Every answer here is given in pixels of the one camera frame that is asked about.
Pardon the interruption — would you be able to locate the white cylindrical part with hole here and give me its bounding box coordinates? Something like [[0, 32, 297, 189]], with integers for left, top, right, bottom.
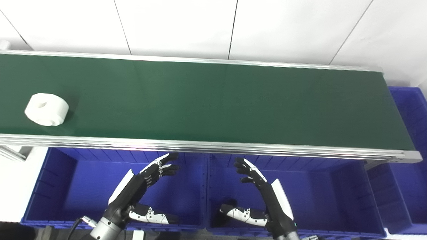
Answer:
[[24, 93, 70, 127]]

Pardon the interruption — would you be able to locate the green conveyor belt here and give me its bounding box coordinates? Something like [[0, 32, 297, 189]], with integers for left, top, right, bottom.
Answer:
[[0, 50, 423, 164]]

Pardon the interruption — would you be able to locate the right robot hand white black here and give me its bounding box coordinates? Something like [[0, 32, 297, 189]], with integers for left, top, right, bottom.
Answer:
[[219, 157, 298, 239]]

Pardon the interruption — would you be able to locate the blue plastic bin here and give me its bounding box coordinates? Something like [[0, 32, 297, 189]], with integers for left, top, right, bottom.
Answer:
[[21, 147, 209, 232], [365, 87, 427, 235], [205, 153, 387, 239]]

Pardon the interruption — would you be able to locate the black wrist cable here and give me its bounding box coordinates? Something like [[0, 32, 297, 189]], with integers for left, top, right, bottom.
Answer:
[[67, 216, 98, 240]]

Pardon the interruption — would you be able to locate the aluminium conveyor support profile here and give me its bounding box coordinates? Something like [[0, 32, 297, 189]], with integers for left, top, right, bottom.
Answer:
[[0, 145, 32, 162]]

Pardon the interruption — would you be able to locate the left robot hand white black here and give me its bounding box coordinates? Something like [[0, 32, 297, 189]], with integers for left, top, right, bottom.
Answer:
[[106, 153, 180, 228]]

